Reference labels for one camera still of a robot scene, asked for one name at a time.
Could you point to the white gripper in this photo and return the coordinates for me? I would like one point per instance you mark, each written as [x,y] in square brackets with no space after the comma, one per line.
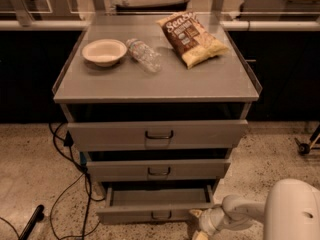
[208,221]

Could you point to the grey bottom drawer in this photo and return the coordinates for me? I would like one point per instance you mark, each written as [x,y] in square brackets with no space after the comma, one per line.
[154,205]

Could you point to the grey drawer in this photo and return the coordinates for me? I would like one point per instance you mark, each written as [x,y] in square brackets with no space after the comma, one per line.
[157,170]
[154,205]
[156,135]

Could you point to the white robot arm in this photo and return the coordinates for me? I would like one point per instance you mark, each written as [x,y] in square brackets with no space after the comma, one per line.
[290,212]

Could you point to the grey middle drawer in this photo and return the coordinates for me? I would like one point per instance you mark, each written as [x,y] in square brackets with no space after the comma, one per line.
[157,170]

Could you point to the grey top drawer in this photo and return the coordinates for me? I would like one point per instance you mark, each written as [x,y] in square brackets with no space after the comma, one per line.
[156,135]

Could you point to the grey drawer cabinet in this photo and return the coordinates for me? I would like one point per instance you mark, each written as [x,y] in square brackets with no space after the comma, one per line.
[217,89]

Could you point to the black wheeled stand base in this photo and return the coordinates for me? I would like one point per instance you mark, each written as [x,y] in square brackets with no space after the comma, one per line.
[314,142]

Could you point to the black bar on floor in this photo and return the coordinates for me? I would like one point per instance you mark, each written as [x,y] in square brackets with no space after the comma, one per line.
[37,216]

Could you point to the clear plastic water bottle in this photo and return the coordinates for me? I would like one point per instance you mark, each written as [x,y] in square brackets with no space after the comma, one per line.
[147,58]

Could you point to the brown yellow chip bag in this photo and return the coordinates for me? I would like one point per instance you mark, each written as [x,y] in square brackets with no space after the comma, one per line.
[192,42]

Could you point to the white bowl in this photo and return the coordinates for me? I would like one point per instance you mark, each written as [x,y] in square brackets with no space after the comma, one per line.
[104,52]

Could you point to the black chair back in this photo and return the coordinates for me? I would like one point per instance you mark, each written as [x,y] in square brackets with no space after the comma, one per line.
[175,6]

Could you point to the white horizontal rail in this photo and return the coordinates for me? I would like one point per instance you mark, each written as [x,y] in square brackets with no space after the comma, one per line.
[227,25]

